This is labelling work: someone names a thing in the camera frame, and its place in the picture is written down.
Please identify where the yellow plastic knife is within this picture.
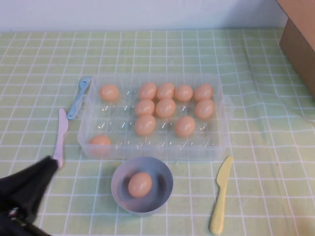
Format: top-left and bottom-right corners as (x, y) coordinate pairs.
(209, 155), (234, 235)

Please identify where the brown cardboard box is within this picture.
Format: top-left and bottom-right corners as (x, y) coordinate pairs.
(277, 0), (315, 99)

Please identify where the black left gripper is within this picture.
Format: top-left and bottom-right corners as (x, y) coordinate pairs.
(0, 156), (60, 223)

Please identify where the light blue plastic fork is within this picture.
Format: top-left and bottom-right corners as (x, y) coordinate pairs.
(66, 75), (93, 120)

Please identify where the beige egg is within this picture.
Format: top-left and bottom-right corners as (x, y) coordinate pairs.
(127, 172), (153, 198)
(155, 98), (176, 118)
(134, 115), (157, 137)
(157, 82), (175, 100)
(174, 85), (193, 103)
(134, 99), (156, 117)
(138, 82), (158, 100)
(175, 115), (196, 138)
(99, 84), (120, 101)
(88, 134), (112, 156)
(194, 83), (214, 102)
(194, 98), (216, 120)

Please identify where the clear plastic egg box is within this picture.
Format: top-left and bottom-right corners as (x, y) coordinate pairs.
(77, 73), (234, 160)

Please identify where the pink plastic knife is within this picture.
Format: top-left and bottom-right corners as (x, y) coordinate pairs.
(53, 108), (69, 169)

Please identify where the blue grey bowl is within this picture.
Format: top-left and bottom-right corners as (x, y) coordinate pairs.
(110, 156), (174, 217)

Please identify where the green checkered tablecloth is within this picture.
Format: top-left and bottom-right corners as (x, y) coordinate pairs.
(0, 29), (315, 236)

